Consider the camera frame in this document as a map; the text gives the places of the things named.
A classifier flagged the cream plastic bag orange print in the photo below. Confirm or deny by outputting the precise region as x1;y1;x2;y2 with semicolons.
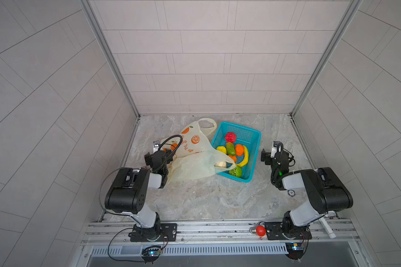
168;118;236;182

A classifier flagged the orange tangerine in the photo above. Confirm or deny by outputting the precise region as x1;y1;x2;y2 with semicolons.
235;144;245;156

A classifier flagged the green guava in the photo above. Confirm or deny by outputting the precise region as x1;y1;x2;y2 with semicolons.
229;166;242;178

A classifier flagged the small orange fruit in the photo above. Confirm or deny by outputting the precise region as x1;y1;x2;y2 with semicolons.
228;155;238;163

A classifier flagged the yellow green mango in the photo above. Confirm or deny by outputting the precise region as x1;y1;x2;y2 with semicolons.
226;142;236;156

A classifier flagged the beige pear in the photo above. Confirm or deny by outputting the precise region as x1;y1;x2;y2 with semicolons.
215;161;227;168

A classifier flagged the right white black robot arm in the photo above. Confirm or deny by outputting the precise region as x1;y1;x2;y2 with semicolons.
261;149;353;240

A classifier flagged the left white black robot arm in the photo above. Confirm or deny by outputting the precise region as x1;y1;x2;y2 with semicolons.
104;149;177;242

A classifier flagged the yellow banana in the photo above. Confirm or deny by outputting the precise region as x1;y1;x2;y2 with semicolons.
237;145;249;168

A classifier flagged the teal plastic basket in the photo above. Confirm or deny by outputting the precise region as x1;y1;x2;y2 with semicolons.
212;122;261;183

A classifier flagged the red round fruit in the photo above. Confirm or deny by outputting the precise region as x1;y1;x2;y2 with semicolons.
225;132;237;143

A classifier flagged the yellow lemon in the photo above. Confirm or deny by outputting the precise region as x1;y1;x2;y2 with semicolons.
216;146;227;155

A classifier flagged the red emergency stop button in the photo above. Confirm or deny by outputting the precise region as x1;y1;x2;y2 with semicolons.
250;225;266;237

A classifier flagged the white marker pen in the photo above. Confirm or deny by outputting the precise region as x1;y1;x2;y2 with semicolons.
319;217;336;239

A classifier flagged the right circuit board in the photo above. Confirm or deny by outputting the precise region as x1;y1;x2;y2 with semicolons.
285;243;305;260

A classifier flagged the circuit board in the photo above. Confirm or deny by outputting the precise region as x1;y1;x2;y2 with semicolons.
285;243;305;260
141;245;162;258

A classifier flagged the left circuit board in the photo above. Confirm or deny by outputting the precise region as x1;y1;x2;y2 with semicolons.
141;245;162;258

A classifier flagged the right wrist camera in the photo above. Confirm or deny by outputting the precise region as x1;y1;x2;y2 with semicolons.
271;141;284;158

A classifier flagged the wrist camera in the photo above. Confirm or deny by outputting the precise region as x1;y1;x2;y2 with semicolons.
271;141;284;158
153;140;162;153

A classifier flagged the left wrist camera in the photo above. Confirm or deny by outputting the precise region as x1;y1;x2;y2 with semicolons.
153;140;162;153

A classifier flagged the black corrugated cable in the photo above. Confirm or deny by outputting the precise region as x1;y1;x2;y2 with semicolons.
156;134;183;164

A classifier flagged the aluminium mounting rail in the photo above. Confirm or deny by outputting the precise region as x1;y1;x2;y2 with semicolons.
81;219;360;245

